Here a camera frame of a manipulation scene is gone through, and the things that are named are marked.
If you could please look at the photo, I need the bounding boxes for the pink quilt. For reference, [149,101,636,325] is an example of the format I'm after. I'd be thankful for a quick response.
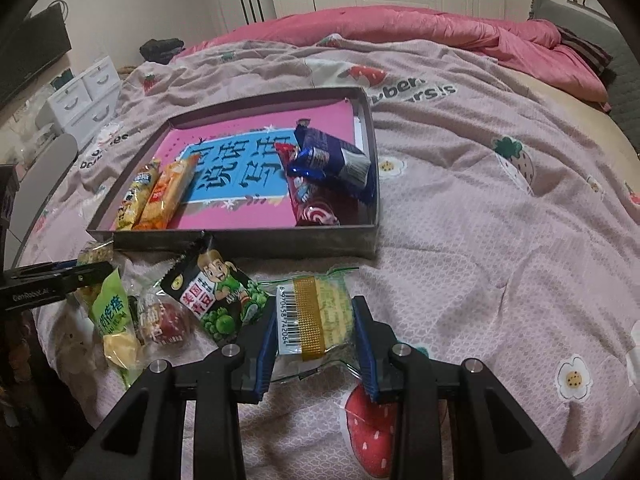
[170,7,613,111]

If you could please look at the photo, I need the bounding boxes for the long yellow snack packet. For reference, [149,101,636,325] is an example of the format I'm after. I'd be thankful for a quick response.
[111,159,163,232]

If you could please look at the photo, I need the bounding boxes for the pink book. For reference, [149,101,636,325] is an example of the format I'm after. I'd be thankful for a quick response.
[145,102,358,231]

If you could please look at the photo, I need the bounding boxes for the clear candied haw packet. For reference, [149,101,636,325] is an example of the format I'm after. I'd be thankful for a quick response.
[134,290,195,347]

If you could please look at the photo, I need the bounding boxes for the long red snack packet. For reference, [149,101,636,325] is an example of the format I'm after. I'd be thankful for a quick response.
[274,141,341,227]

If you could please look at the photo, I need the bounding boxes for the black wall television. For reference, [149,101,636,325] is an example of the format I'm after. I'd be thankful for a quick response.
[0,2,73,111]

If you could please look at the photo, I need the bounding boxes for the white drawer cabinet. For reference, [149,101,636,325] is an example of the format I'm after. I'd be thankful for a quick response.
[47,55,123,141]

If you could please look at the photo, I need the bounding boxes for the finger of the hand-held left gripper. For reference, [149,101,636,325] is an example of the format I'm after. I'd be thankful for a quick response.
[2,260,81,281]
[62,261,115,295]

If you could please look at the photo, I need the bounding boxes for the clear gold band cake packet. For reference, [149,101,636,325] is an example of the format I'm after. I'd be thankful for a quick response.
[267,266,362,368]

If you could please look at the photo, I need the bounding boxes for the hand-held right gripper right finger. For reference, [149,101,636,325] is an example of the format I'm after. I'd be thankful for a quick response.
[350,295,576,480]

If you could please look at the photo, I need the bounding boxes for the lime green snack packet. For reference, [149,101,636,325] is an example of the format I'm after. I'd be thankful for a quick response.
[89,266,147,390]

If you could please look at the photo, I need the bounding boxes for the person's left forearm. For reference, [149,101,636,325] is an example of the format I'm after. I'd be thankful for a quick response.
[0,310,61,480]

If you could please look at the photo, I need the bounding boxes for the black cartoon snack packet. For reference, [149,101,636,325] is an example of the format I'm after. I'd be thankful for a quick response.
[160,234,268,347]

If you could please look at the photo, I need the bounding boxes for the beige bed sheet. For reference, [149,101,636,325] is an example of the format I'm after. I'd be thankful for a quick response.
[510,67,640,161]

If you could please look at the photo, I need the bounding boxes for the grey shallow cardboard box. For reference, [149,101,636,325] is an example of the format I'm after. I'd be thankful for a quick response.
[86,86,382,261]

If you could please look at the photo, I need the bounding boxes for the strawberry printed blanket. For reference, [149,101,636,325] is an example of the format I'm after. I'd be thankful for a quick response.
[15,35,640,480]

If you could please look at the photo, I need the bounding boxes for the grey padded headboard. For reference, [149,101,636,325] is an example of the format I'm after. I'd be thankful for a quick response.
[527,0,640,156]

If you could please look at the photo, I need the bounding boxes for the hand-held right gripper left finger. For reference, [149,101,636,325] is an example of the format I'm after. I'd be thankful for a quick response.
[65,311,278,480]

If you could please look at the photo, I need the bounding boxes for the blue snack packet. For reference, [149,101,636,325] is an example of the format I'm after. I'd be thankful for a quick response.
[292,119,377,205]

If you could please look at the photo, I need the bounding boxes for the orange rice cracker packet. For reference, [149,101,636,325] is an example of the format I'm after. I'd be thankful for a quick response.
[136,154,201,231]

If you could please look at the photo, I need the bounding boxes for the clear green label snack packet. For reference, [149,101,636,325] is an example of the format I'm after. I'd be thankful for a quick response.
[75,240,117,308]

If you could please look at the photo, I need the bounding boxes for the dark clothes pile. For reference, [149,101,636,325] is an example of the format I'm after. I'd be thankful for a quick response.
[139,37,186,65]

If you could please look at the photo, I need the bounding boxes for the dark striped pillow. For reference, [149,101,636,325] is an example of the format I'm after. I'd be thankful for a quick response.
[555,25,613,78]

